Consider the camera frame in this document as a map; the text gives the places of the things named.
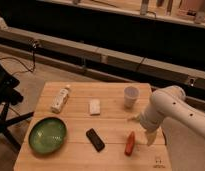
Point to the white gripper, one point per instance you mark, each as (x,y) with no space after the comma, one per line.
(148,124)

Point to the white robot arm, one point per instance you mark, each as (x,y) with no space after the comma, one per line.
(169,102)

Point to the translucent plastic cup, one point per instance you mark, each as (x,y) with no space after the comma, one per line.
(130,96)

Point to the white sponge block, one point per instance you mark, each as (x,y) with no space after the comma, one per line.
(94,107)

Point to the white plastic bottle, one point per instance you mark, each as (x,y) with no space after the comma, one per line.
(60,99)

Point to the green round bowl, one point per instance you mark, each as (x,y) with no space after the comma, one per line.
(47,135)

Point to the black office chair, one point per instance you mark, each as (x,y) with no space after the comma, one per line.
(9,96)

